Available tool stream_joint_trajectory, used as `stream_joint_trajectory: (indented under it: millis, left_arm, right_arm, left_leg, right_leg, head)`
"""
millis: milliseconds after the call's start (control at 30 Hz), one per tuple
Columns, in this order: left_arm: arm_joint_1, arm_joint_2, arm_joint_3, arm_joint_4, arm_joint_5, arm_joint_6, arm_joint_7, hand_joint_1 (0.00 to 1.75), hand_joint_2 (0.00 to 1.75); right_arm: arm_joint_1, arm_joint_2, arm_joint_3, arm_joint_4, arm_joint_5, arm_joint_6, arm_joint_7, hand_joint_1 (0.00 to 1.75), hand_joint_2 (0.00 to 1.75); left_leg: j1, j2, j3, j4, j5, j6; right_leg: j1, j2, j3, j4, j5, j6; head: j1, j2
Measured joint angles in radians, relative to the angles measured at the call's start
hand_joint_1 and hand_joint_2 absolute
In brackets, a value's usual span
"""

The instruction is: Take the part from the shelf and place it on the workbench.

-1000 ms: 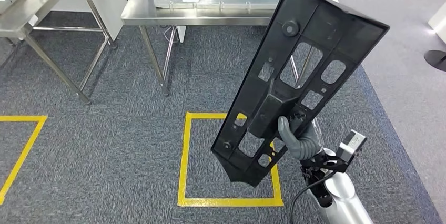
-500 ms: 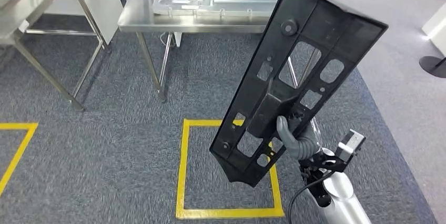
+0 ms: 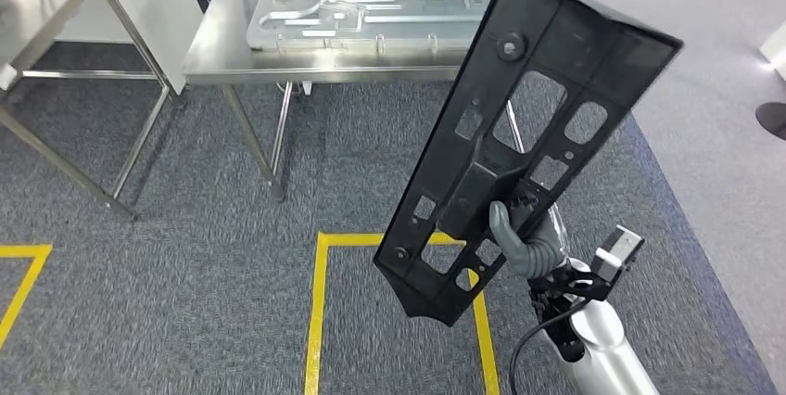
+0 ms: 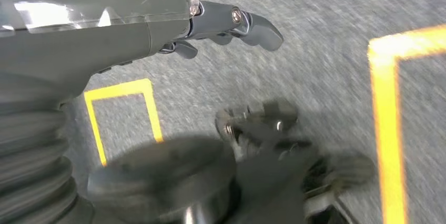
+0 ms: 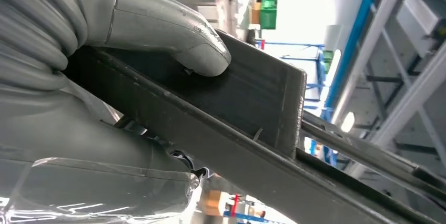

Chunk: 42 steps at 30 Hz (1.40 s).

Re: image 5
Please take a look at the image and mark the blue metal storage rack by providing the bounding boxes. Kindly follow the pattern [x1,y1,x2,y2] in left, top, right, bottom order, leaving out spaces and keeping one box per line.
[256,39,337,167]

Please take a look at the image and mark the grey steel frame structure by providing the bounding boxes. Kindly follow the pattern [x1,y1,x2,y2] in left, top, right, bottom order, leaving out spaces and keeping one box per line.
[330,0,446,186]

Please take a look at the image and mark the brown cardboard box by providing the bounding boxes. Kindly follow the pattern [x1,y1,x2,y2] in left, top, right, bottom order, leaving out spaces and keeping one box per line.
[203,190,228,217]
[250,2,262,25]

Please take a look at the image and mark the green plastic crate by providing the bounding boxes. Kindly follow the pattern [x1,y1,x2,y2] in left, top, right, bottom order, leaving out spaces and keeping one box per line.
[259,0,279,31]

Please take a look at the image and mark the blue overhead pipe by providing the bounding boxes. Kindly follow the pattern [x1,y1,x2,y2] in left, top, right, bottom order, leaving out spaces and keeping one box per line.
[323,0,386,113]

